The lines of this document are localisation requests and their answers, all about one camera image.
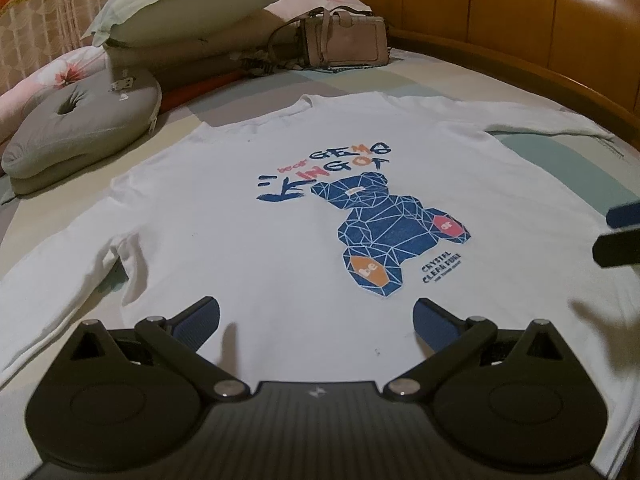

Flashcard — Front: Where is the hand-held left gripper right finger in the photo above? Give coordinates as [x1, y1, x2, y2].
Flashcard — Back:
[382, 297, 576, 402]

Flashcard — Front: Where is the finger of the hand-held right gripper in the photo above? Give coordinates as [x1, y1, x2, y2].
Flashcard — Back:
[606, 203, 640, 229]
[591, 227, 640, 269]

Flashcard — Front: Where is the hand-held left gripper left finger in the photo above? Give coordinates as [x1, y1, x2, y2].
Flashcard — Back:
[59, 296, 251, 402]

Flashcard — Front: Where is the white printed sweatshirt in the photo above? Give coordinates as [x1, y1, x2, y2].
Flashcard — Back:
[0, 91, 640, 466]

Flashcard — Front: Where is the grey donut cushion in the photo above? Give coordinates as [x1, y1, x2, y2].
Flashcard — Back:
[1, 67, 162, 196]

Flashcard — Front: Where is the orange cloth strip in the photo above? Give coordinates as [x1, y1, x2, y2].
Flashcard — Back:
[160, 72, 246, 111]

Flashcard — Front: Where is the wooden headboard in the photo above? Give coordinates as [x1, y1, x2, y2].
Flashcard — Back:
[290, 0, 640, 126]

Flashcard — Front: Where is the tan pillow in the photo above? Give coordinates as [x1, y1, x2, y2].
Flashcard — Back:
[105, 42, 301, 96]

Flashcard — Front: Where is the beige handbag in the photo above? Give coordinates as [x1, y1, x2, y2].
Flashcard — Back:
[240, 5, 393, 73]

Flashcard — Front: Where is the cream pillow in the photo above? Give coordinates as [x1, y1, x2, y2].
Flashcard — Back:
[80, 0, 313, 51]

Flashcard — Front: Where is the patterned curtain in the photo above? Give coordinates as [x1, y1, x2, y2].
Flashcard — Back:
[0, 0, 146, 96]

